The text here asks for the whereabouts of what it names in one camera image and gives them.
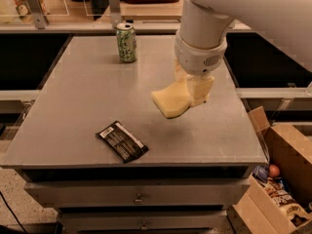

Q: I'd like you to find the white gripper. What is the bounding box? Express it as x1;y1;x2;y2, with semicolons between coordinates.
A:
175;31;227;107

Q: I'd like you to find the yellow sponge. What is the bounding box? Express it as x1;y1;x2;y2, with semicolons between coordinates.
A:
151;82;190;119

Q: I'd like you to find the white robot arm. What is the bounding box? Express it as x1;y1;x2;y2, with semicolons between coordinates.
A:
175;0;312;81

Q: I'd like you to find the black rxbar chocolate wrapper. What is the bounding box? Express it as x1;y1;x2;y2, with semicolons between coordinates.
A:
96;121;149;164

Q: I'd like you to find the green soda can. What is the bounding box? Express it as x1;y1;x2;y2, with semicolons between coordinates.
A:
116;22;137;62

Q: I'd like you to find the upper grey drawer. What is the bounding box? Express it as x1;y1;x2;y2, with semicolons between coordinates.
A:
24;179;250;209

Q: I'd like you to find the grey drawer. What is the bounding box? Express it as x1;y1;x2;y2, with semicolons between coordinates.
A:
24;179;250;209
58;211;227;231

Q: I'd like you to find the red apple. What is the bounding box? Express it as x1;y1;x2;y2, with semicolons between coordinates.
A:
269;164;281;178

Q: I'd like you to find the brown snack bag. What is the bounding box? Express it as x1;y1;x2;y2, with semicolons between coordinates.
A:
263;178;311;226

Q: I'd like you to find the cardboard box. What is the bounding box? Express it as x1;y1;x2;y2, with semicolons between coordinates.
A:
234;107;312;234

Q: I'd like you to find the lower grey drawer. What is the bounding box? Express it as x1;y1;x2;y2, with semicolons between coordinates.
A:
58;211;227;231

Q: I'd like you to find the middle metal bracket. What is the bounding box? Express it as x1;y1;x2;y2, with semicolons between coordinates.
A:
108;0;122;28

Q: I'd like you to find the metal bracket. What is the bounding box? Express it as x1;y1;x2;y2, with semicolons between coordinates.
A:
108;0;122;28
26;0;48;29

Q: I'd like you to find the left metal bracket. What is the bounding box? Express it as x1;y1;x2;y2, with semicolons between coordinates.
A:
26;0;48;29

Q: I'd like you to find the black floor cable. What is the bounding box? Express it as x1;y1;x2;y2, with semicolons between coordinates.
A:
0;192;28;234

